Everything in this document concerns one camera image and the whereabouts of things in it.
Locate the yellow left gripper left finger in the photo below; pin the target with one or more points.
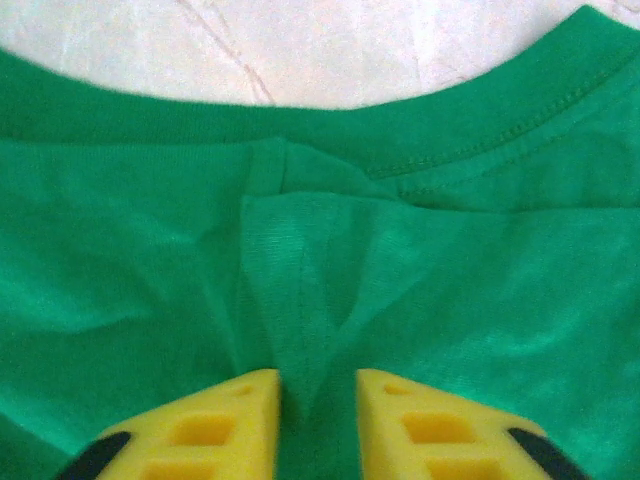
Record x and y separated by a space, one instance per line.
200 430

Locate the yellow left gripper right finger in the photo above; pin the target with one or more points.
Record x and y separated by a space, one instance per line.
440 435

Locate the green t-shirt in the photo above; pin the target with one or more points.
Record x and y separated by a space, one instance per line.
150 225

